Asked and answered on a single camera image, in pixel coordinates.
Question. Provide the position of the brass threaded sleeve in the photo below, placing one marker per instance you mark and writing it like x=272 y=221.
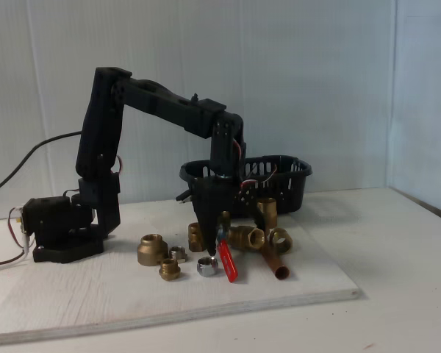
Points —
x=270 y=209

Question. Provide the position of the chrome hex nut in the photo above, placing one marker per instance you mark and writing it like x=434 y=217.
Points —
x=206 y=268

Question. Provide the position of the brass hex fitting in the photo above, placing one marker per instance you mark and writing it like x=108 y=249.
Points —
x=194 y=237

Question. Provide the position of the brass hex nipple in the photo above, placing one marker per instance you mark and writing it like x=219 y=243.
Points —
x=284 y=244

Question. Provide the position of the small controller board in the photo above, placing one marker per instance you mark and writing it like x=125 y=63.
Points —
x=20 y=220

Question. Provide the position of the white wooden board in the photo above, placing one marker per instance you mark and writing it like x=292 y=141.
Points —
x=95 y=301

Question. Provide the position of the large brass reducer coupling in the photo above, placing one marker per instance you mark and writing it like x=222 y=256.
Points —
x=150 y=252

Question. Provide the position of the small brass threaded nipple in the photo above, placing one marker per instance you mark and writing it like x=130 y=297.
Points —
x=169 y=270

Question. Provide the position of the copper pipe piece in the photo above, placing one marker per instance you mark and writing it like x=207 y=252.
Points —
x=275 y=263

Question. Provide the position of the dark brass coupling sleeve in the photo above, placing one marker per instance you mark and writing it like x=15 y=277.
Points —
x=225 y=217

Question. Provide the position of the small nickel hex nipple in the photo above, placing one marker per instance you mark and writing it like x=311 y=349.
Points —
x=178 y=253

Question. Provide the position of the black slotted plastic basket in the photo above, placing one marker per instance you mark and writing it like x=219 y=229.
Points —
x=290 y=184

